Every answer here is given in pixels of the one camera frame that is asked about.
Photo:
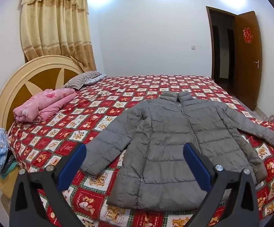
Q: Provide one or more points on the folded pink blanket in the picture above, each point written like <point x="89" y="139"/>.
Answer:
<point x="44" y="104"/>

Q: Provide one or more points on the dark wooden door frame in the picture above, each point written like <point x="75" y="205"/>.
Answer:
<point x="209" y="40"/>

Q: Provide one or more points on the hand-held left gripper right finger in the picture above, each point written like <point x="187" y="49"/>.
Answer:
<point x="198" y="167"/>

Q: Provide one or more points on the striped pillow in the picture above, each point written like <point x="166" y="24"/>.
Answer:
<point x="80" y="80"/>

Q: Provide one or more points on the blue-grey pillow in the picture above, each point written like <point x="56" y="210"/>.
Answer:
<point x="98" y="78"/>

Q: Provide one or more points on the red paper door decoration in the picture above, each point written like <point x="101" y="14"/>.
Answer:
<point x="247" y="35"/>

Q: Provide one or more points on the red checked bedspread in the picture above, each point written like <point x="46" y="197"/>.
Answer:
<point x="118" y="104"/>

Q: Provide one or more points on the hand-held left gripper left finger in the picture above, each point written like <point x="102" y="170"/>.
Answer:
<point x="72" y="167"/>

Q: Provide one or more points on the brown wooden door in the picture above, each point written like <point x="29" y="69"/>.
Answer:
<point x="246" y="75"/>

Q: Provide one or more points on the grey puffer jacket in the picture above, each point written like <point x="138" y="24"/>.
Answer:
<point x="165" y="134"/>

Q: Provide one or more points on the green cloth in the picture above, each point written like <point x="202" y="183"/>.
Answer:
<point x="9" y="167"/>

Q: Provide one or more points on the beige patterned curtain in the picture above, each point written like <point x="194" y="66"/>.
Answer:
<point x="56" y="28"/>

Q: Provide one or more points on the cream and brown headboard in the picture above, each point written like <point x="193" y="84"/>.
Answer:
<point x="33" y="80"/>

